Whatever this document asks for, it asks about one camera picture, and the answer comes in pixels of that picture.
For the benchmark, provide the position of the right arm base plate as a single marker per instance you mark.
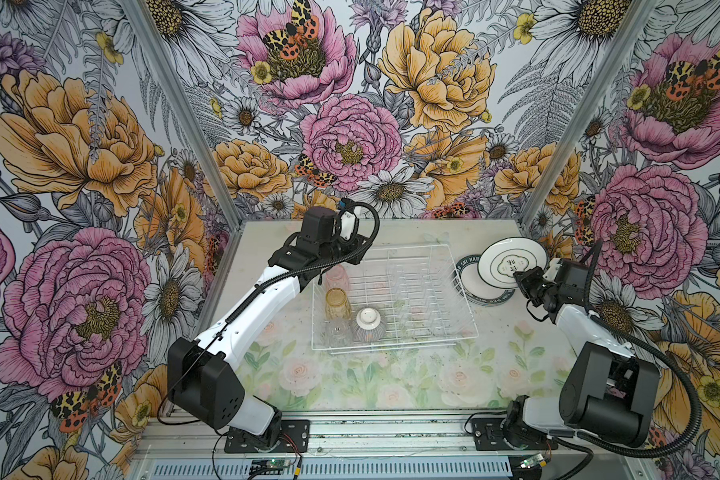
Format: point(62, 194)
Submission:
point(490, 434)

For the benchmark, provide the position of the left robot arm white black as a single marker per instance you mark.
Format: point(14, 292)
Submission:
point(201, 372)

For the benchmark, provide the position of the white wire dish rack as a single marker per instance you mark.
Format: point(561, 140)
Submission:
point(398, 297)

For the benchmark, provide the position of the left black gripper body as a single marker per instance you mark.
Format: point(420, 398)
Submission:
point(342, 245)

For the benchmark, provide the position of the aluminium frame post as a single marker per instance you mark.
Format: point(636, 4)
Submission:
point(622, 45)
point(159, 59)

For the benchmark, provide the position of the right aluminium frame post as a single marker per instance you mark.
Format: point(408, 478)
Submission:
point(622, 45)

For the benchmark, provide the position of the aluminium front rail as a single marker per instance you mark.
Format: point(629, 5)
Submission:
point(334, 434)

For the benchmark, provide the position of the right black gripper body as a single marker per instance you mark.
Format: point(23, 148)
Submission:
point(535, 287)

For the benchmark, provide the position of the left aluminium frame post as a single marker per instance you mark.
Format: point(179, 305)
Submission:
point(159, 59)

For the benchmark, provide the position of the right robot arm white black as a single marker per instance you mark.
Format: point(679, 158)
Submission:
point(606, 393)

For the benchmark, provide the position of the white vented cable duct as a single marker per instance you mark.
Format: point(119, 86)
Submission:
point(480, 467)

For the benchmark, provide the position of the clear glass cup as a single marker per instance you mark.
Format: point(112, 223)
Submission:
point(336, 334)

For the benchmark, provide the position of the amber glass cup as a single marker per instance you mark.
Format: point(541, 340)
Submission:
point(337, 305)

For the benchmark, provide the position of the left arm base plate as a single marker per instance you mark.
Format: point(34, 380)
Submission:
point(286, 436)

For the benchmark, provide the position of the green rim hao shi plate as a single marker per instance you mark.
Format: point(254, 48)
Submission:
point(475, 289)

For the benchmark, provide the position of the ribbed white bowl upside down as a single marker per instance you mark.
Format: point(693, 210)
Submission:
point(368, 326)

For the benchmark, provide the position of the green circuit board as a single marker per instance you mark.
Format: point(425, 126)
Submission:
point(268, 467)

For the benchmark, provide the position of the pink glass cup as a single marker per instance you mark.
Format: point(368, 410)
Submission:
point(337, 278)

